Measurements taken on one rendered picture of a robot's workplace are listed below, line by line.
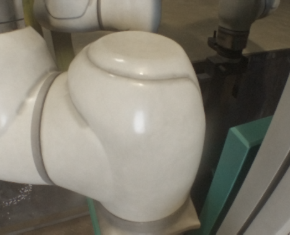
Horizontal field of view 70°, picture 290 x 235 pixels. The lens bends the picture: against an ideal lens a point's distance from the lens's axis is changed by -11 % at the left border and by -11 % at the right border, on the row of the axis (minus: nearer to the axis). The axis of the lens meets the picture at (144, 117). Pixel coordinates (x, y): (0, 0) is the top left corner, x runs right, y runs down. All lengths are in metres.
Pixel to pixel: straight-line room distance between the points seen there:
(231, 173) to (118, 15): 0.37
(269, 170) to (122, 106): 0.14
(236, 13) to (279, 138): 0.48
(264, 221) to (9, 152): 0.27
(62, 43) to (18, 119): 0.55
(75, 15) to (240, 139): 0.41
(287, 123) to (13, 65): 0.26
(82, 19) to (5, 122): 0.32
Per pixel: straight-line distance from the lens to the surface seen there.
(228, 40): 0.66
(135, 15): 0.49
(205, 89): 0.72
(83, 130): 0.22
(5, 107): 0.26
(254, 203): 0.24
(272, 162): 0.21
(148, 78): 0.20
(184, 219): 0.38
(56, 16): 0.53
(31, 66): 0.28
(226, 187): 0.28
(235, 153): 0.24
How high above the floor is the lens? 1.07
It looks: 38 degrees down
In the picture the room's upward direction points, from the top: straight up
